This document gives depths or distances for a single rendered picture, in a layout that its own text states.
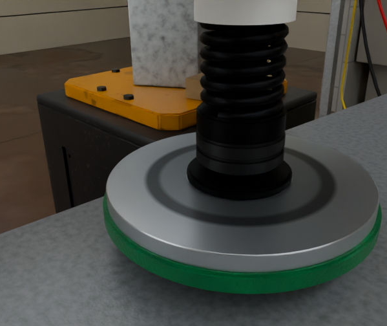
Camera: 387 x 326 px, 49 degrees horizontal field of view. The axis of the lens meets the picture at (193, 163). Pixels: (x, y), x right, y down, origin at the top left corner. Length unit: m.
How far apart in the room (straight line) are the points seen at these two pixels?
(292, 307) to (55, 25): 6.76
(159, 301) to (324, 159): 0.19
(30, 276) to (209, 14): 0.23
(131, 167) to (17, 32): 6.39
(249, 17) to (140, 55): 0.92
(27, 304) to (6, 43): 6.41
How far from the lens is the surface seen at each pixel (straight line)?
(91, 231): 0.39
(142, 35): 1.18
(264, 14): 0.28
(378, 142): 0.60
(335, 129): 0.63
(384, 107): 0.75
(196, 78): 1.06
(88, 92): 1.19
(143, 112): 1.01
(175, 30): 1.15
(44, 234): 0.39
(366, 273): 0.35
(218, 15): 0.28
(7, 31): 6.68
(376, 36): 3.50
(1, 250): 0.39
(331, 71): 3.20
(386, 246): 0.39
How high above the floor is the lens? 1.08
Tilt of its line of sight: 25 degrees down
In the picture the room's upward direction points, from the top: 1 degrees counter-clockwise
